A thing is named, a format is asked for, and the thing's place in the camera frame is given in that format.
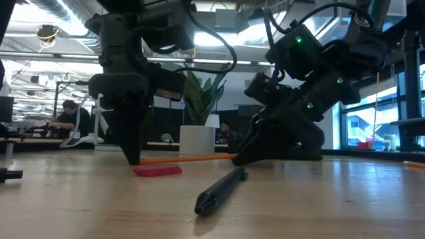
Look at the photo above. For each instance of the white desk lamp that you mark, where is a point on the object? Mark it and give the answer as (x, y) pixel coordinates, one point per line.
(97, 127)

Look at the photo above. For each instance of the black pen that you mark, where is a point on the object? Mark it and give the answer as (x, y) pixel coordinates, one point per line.
(216, 192)

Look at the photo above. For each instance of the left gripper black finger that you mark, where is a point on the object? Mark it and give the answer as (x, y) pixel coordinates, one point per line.
(129, 132)

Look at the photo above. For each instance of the black monitor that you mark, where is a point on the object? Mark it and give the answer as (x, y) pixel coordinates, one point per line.
(6, 109)

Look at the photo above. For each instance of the green snake plant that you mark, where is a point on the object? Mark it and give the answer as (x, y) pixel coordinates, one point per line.
(199, 99)

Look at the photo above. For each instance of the pink eraser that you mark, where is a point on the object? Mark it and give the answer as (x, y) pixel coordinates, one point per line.
(157, 170)

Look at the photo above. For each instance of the small potted plant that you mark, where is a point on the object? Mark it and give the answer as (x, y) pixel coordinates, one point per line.
(167, 137)

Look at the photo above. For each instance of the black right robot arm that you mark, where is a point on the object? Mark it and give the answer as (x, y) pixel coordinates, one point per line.
(348, 56)

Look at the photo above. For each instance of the white plant pot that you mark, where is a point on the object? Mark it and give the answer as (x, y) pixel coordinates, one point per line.
(196, 139)

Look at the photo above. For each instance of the pale green container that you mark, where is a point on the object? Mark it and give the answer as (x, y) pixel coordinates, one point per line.
(390, 142)

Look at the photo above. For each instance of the orange pencil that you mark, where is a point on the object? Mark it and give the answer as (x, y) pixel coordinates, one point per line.
(186, 159)
(415, 164)

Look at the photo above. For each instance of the black ceiling device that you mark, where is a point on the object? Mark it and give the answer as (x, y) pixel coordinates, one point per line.
(47, 32)

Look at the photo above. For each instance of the silver ventilation duct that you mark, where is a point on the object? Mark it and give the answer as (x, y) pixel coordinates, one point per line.
(66, 13)

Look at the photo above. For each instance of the black metal rig frame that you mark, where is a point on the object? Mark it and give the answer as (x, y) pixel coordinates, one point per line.
(411, 83)

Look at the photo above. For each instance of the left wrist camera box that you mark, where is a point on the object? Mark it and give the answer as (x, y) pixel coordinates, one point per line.
(169, 83)

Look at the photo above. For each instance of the red storage box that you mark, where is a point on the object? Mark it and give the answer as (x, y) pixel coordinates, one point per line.
(362, 145)

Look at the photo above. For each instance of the small white lampshade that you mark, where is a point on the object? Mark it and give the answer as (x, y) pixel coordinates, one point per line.
(212, 122)

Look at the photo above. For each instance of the person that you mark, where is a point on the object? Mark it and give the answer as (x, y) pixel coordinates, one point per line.
(71, 121)
(226, 132)

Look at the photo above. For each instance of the grey metal post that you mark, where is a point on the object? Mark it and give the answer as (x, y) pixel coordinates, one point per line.
(9, 152)

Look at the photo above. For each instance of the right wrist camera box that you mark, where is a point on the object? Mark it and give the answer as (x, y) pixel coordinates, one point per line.
(262, 84)

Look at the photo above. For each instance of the blue storage box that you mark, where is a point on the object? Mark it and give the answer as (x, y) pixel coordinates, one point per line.
(375, 145)

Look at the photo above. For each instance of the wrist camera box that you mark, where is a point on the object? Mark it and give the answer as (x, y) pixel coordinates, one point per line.
(262, 84)
(169, 83)

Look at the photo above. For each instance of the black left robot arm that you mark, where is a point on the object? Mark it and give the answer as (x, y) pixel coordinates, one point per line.
(116, 40)

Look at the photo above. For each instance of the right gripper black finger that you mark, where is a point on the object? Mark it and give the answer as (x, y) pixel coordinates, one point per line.
(265, 149)

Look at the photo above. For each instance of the black clamp bar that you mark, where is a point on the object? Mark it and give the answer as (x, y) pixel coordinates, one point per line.
(11, 174)

